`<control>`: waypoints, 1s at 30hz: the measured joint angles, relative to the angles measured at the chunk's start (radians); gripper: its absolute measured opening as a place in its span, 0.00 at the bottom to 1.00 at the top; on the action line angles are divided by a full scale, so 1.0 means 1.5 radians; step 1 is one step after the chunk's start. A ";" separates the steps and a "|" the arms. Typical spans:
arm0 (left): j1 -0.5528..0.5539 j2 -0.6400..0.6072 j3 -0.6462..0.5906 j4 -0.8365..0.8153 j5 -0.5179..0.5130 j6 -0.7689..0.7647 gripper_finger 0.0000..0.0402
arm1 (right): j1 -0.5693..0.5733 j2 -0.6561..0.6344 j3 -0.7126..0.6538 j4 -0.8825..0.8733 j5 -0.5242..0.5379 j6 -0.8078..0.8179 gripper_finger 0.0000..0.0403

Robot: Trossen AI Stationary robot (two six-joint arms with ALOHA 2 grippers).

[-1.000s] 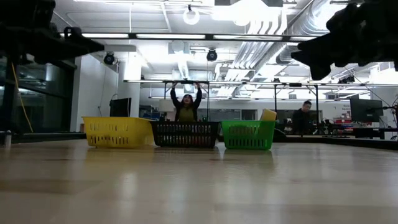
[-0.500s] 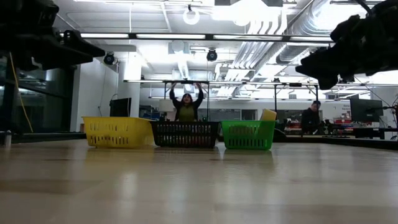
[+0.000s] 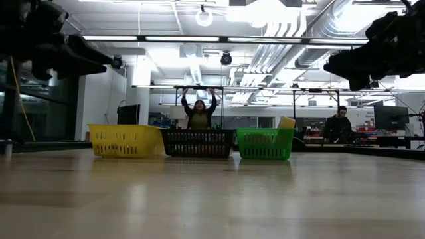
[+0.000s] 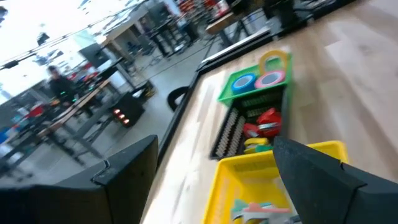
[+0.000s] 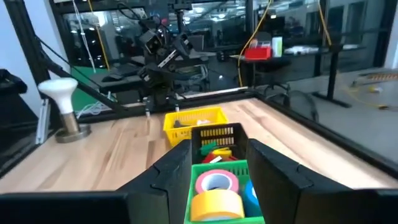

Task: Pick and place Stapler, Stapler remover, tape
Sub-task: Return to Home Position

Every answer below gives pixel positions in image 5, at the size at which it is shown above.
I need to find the yellow mini stapler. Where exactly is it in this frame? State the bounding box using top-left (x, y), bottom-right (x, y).
top-left (212, 148), bottom-right (233, 158)

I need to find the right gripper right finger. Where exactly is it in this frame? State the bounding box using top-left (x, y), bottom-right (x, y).
top-left (246, 138), bottom-right (354, 224)

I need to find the silver metal bracket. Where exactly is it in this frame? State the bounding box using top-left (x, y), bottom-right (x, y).
top-left (35, 99), bottom-right (50, 146)

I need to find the white green container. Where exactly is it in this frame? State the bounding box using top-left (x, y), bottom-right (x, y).
top-left (271, 36), bottom-right (284, 58)

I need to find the green plastic basket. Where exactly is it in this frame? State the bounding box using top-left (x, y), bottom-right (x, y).
top-left (183, 160), bottom-right (266, 224)

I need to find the pink tape roll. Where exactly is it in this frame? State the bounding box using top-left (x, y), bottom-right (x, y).
top-left (195, 169), bottom-right (240, 195)

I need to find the black plastic basket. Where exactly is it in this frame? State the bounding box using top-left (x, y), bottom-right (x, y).
top-left (190, 123), bottom-right (249, 166)

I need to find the white cable bundle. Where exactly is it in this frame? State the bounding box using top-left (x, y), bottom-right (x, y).
top-left (76, 101), bottom-right (109, 119)

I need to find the green mini stapler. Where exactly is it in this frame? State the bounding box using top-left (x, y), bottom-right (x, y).
top-left (198, 141), bottom-right (218, 156)

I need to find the red storage box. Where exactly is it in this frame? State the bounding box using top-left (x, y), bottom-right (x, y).
top-left (244, 46), bottom-right (273, 62)

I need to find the yellow tape roll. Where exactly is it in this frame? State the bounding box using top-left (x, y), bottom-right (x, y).
top-left (190, 189), bottom-right (246, 222)

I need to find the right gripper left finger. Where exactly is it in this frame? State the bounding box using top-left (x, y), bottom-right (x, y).
top-left (116, 138), bottom-right (193, 224)

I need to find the light blue tape roll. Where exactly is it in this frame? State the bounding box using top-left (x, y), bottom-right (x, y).
top-left (241, 180), bottom-right (264, 218)

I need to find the yellow plastic basket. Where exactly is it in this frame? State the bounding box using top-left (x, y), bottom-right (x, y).
top-left (163, 106), bottom-right (230, 147)

